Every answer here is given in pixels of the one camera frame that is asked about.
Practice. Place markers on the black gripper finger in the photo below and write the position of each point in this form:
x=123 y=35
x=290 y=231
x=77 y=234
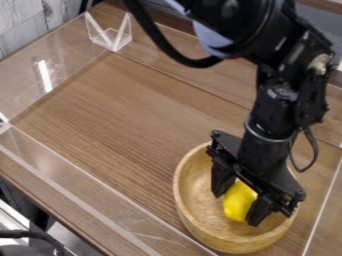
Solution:
x=222 y=177
x=260 y=210

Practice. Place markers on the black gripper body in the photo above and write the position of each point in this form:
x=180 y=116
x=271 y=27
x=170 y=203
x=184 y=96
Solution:
x=258 y=160

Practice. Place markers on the yellow lemon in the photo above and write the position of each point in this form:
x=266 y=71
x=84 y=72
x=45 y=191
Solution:
x=238 y=200

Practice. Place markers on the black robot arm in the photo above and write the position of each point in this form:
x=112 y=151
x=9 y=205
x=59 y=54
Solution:
x=263 y=31

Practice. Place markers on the brown wooden bowl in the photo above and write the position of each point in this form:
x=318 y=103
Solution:
x=200 y=210

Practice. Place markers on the clear acrylic wall panel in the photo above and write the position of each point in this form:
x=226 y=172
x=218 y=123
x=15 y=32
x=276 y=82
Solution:
x=101 y=215

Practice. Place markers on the clear acrylic corner bracket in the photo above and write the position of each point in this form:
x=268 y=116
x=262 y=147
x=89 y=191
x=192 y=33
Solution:
x=109 y=38

